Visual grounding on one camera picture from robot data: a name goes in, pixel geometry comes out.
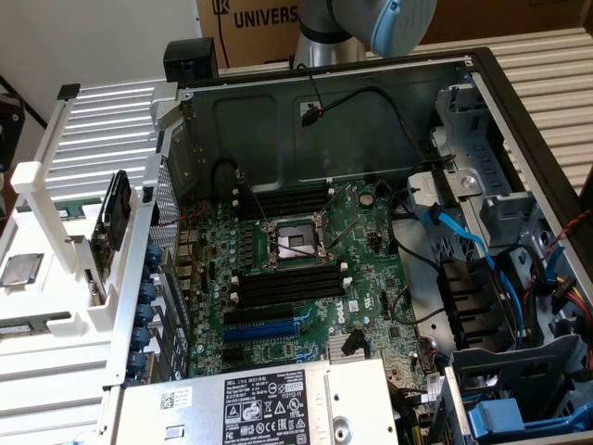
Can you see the grey metal disk bay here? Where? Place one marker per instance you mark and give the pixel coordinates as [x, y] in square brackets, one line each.
[468, 153]

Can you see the short black expansion slot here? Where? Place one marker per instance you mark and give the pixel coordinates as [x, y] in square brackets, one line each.
[232, 354]

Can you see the CPU socket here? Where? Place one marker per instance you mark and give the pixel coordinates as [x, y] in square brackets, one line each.
[296, 241]

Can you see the open black PC case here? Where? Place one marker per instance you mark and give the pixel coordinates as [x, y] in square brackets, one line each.
[370, 139]

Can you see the silver CPU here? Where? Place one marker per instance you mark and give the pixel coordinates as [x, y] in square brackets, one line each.
[21, 269]

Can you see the long black expansion slot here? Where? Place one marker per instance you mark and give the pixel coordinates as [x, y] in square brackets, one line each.
[259, 315]

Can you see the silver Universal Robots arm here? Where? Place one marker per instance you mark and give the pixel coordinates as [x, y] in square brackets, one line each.
[319, 46]

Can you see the grey metal bracket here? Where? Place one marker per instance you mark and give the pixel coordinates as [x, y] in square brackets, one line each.
[421, 190]

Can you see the printed cardboard box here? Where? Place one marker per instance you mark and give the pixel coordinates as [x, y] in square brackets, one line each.
[259, 41]

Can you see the grey disk cage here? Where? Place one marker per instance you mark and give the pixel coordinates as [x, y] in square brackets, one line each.
[533, 366]

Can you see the black box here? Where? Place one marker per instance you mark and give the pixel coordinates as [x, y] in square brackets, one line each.
[190, 53]

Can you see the white parts rack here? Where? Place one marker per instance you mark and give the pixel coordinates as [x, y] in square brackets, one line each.
[46, 296]

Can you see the green Dell motherboard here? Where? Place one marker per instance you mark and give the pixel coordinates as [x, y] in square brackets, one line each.
[370, 287]

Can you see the blue slot retention clip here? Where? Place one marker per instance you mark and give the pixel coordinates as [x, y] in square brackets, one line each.
[143, 313]
[154, 256]
[137, 361]
[140, 336]
[147, 291]

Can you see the black object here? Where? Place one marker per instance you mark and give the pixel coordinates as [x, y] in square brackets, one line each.
[9, 134]

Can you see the silver power supply unit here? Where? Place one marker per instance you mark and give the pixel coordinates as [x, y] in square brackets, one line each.
[194, 417]

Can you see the black rail end cap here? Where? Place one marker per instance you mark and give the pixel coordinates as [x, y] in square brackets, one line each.
[68, 91]

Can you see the long blue expansion slot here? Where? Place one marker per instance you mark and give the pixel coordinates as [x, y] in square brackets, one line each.
[259, 332]

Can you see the blue plastic latch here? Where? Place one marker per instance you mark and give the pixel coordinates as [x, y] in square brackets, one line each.
[495, 415]

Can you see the black graphics card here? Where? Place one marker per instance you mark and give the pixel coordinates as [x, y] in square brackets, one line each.
[116, 208]

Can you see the white corner fixture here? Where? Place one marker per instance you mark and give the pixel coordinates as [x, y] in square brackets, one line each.
[162, 99]

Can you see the metal locking lever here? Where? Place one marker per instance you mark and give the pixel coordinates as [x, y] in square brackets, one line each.
[254, 199]
[336, 198]

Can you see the silver chipset heat sink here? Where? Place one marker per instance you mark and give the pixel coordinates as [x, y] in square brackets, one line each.
[336, 345]

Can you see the silver coin battery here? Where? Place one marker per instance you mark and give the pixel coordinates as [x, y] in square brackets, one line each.
[367, 199]

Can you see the plain cardboard box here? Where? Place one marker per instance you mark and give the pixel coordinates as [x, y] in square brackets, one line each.
[509, 18]

